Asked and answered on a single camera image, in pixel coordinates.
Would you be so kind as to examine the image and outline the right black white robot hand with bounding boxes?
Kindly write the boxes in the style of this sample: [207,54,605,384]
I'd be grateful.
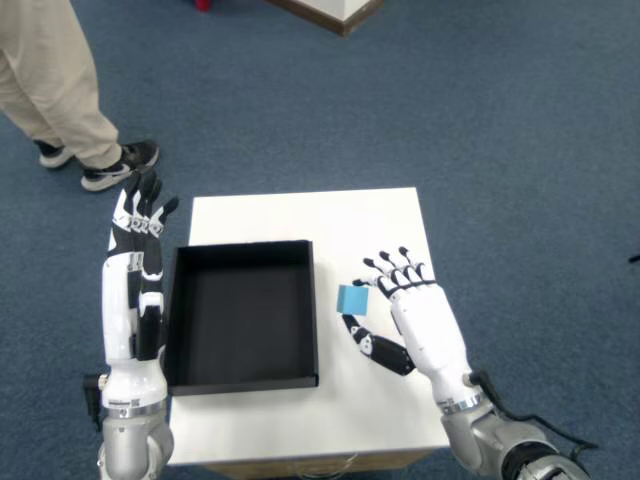
[341,245,489,414]

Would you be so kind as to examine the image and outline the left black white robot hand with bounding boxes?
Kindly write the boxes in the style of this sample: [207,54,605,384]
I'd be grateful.
[99,169,180,415]

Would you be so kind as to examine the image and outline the blue cube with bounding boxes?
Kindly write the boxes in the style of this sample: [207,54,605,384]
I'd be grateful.
[335,284,371,317]

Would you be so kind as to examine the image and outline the black open box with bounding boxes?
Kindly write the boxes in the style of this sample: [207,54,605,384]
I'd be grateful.
[163,239,320,397]

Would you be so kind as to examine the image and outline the white top wooden table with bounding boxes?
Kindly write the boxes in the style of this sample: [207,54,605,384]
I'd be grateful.
[166,187,471,480]

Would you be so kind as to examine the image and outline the black white sneaker with swoosh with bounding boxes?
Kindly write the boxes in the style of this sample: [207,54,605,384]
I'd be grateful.
[80,140,160,193]

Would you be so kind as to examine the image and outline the beige trousers of person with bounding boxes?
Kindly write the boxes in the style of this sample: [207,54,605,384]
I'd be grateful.
[0,0,123,170]

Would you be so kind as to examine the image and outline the white platform with brown edge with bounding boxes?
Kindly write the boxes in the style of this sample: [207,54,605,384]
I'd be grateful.
[264,0,386,38]

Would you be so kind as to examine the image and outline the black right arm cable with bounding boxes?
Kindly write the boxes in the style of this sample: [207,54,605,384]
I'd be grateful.
[467,369,599,456]

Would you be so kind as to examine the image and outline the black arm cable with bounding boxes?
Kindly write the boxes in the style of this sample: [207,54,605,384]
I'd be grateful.
[82,373,109,432]
[467,369,599,456]

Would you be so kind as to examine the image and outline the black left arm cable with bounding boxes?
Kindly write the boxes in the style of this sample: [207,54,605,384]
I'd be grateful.
[82,373,109,432]

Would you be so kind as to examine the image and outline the clear wire loop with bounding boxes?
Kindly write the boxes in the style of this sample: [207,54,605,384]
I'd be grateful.
[292,451,359,476]

